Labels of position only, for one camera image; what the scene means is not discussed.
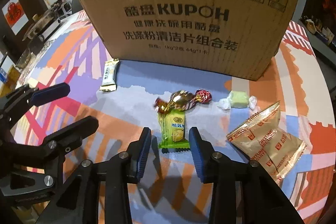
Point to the white gold snack bar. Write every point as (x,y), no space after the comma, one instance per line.
(109,77)

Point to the gold fortune biscuit packet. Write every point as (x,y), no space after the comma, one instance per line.
(261,139)

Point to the pale green wrapped candy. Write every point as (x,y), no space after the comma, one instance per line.
(238,100)

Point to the green snack packet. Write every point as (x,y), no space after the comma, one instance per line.
(173,130)

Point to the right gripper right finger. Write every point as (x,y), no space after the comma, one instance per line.
(239,189)

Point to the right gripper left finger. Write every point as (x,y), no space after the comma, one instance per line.
(77,199)

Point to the electric hot pot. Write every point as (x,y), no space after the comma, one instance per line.
(44,25)

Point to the gold red wrapped candy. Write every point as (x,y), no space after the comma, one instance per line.
(182,100)

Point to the red fu character poster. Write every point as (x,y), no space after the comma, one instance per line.
(15,15)

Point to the brown cardboard box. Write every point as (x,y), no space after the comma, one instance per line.
(232,37)

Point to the colourful patterned table mat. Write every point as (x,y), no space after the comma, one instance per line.
(170,191)

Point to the white low tv cabinet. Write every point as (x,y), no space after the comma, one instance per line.
(320,41)

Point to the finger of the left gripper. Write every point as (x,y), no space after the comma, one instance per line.
(71,132)
(16,103)

